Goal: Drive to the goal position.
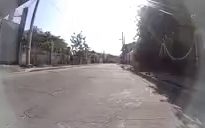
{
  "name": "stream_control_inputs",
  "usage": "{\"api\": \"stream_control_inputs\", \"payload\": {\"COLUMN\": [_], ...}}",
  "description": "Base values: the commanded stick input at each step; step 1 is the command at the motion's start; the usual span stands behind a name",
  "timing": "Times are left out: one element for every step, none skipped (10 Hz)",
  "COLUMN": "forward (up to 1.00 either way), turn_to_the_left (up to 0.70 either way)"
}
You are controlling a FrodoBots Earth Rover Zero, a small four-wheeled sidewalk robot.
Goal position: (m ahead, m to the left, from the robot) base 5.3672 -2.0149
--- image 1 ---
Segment utility pole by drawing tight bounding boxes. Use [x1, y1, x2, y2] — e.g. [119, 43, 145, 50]
[119, 31, 126, 64]

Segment building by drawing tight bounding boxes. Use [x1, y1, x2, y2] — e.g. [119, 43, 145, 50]
[122, 41, 138, 66]

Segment grey asphalt road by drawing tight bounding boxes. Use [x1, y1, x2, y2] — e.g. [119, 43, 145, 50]
[0, 63, 191, 128]

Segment row of trees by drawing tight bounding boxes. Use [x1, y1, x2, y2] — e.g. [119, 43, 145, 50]
[21, 26, 106, 64]

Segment large dark tree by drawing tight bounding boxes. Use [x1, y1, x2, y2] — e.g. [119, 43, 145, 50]
[132, 0, 204, 76]

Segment dirt roadside strip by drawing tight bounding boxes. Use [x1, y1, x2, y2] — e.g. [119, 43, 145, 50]
[120, 63, 205, 128]

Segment grey leaning pole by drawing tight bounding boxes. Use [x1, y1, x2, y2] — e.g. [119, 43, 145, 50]
[25, 0, 41, 67]

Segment raised concrete pavement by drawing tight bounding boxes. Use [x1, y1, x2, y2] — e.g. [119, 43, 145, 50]
[0, 63, 91, 75]

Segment dark leaning pole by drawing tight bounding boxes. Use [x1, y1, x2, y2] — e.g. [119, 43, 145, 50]
[16, 6, 30, 65]

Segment long low wall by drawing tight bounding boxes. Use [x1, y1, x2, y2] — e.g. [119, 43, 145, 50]
[19, 49, 120, 66]

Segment overhead wires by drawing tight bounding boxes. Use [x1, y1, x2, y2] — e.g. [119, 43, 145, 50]
[146, 0, 194, 21]

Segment grey concrete wall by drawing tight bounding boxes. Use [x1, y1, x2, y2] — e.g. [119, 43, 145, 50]
[0, 13, 22, 65]

